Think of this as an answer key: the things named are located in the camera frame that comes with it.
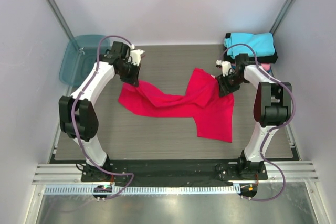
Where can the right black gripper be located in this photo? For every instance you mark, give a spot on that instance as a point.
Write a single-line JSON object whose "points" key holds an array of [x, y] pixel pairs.
{"points": [[226, 86]]}

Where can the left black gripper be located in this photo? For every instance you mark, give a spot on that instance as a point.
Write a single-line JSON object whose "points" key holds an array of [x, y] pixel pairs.
{"points": [[134, 80]]}

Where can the red t shirt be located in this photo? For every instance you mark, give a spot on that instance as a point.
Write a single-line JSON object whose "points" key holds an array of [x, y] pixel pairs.
{"points": [[212, 114]]}

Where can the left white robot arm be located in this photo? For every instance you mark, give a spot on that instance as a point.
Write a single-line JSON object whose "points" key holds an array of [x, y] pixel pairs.
{"points": [[78, 118]]}

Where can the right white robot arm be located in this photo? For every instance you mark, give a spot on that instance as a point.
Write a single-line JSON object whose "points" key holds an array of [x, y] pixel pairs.
{"points": [[272, 109]]}

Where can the folded pink t shirt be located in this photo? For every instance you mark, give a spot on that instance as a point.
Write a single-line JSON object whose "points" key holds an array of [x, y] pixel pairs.
{"points": [[266, 67]]}

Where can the folded black t shirt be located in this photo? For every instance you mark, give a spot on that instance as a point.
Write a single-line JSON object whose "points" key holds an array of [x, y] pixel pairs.
{"points": [[267, 59]]}

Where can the teal plastic bin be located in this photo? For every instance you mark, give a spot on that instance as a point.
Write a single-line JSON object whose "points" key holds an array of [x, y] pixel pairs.
{"points": [[79, 59]]}

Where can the folded cyan t shirt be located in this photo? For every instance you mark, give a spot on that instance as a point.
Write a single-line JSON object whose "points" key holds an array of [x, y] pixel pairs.
{"points": [[252, 45]]}

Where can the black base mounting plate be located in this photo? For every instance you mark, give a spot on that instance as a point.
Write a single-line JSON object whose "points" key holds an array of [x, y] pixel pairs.
{"points": [[175, 172]]}

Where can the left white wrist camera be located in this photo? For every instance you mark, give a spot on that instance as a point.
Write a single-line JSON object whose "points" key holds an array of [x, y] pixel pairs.
{"points": [[135, 56]]}

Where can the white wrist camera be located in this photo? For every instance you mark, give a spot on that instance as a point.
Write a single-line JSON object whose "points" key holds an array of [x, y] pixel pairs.
{"points": [[135, 56], [225, 66]]}

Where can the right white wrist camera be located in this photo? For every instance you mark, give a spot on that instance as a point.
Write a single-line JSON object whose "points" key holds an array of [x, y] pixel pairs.
{"points": [[225, 66]]}

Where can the aluminium extrusion rail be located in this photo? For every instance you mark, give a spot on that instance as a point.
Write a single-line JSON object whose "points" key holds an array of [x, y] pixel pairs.
{"points": [[294, 171]]}

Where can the white slotted cable duct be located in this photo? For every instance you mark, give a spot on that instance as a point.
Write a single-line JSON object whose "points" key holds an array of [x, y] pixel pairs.
{"points": [[101, 190]]}

